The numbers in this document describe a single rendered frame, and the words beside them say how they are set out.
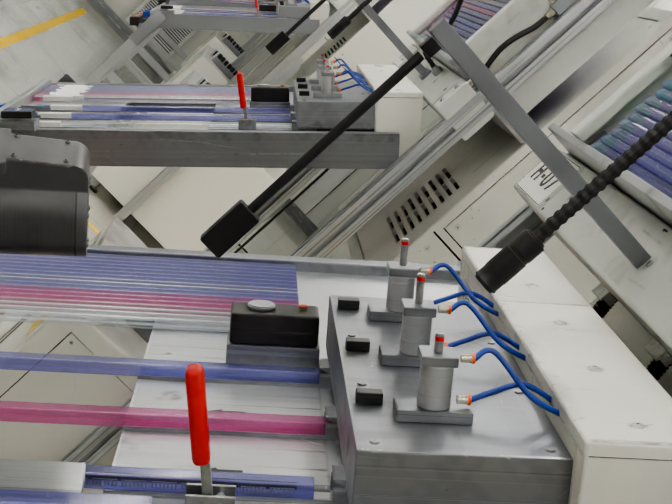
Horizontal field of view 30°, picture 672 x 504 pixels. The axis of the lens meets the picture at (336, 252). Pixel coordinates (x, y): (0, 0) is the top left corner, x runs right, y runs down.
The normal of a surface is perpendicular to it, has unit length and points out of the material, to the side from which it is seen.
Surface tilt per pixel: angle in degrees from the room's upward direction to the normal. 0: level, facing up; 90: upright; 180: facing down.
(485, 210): 90
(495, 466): 90
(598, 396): 44
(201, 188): 90
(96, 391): 90
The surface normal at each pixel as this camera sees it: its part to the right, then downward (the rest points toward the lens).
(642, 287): -0.67, -0.71
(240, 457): 0.07, -0.97
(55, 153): 0.20, -0.86
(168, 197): 0.05, 0.24
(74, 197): 0.18, -0.22
